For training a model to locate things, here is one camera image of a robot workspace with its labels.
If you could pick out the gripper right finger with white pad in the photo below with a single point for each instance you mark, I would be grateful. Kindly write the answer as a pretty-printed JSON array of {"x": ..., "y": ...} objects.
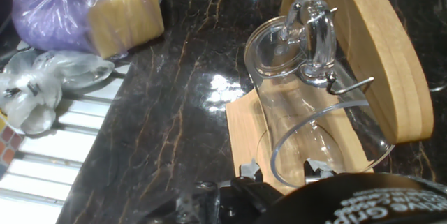
[{"x": 316, "y": 173}]

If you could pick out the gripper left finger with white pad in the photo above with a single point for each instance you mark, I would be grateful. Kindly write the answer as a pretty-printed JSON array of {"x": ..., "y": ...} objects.
[{"x": 249, "y": 170}]

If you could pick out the clear glass cup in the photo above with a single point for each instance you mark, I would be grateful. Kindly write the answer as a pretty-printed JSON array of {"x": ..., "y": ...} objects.
[{"x": 279, "y": 53}]

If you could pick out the wooden cup rack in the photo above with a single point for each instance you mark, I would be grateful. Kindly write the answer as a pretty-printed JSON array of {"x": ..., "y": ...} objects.
[{"x": 384, "y": 60}]

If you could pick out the dark marble board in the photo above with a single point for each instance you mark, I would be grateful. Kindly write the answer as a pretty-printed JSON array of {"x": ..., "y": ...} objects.
[{"x": 167, "y": 95}]

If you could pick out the clear crumpled plastic bag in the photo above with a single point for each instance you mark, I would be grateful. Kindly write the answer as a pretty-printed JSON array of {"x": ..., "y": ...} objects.
[{"x": 35, "y": 88}]

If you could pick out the Rubik's cube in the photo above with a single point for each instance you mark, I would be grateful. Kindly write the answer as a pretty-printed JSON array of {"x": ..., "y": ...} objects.
[{"x": 8, "y": 143}]

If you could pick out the purple bag yellow sponge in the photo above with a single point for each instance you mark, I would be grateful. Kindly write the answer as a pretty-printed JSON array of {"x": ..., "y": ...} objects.
[{"x": 63, "y": 11}]

